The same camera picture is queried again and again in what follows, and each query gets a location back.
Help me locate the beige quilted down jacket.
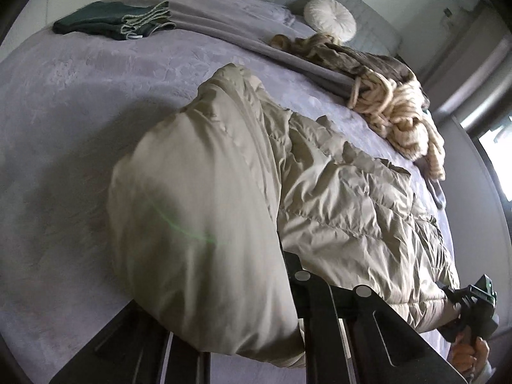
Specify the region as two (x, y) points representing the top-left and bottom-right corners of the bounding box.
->
(108, 64), (459, 367)

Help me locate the person's right hand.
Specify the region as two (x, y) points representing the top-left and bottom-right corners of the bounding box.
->
(448, 332), (490, 379)

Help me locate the cream striped knit garment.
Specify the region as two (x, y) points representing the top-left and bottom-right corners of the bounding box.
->
(348, 69), (445, 180)

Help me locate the lavender bed blanket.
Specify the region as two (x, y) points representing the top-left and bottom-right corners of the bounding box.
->
(0, 0), (458, 384)

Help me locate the round white pleated cushion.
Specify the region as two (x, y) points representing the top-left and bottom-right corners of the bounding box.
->
(303, 0), (357, 43)

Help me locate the dark green folded garment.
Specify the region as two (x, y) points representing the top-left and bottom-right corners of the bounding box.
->
(52, 1), (176, 41)

